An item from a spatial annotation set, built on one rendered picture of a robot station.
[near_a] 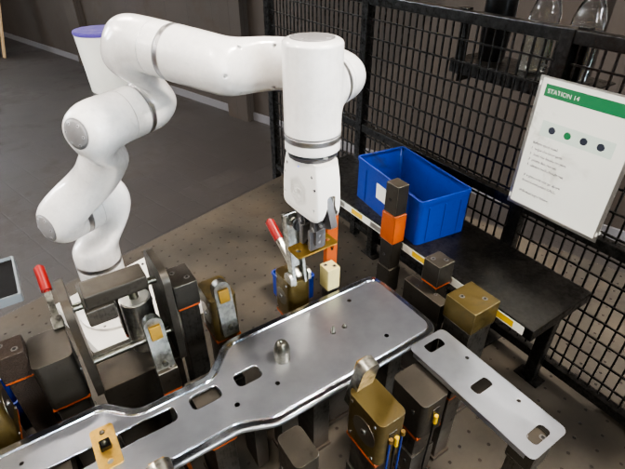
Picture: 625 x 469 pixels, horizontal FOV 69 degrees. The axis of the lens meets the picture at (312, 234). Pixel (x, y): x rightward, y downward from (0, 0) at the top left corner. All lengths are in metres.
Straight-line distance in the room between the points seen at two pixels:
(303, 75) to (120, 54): 0.35
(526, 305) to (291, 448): 0.59
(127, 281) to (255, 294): 0.72
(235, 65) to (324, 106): 0.16
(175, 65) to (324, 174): 0.28
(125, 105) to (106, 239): 0.50
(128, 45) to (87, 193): 0.43
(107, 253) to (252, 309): 0.47
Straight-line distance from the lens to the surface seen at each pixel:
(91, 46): 6.13
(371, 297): 1.09
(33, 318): 1.69
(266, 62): 0.75
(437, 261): 1.09
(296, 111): 0.65
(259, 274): 1.63
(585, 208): 1.15
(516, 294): 1.14
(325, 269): 1.05
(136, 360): 1.06
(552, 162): 1.16
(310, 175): 0.68
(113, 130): 0.93
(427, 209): 1.17
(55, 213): 1.23
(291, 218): 0.97
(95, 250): 1.34
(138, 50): 0.82
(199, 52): 0.74
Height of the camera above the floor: 1.72
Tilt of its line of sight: 34 degrees down
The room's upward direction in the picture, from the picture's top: straight up
